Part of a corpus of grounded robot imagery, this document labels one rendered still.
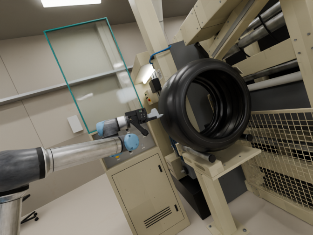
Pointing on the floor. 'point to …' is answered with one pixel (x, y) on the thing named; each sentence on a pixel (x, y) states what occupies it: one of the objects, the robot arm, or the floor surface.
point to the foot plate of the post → (241, 230)
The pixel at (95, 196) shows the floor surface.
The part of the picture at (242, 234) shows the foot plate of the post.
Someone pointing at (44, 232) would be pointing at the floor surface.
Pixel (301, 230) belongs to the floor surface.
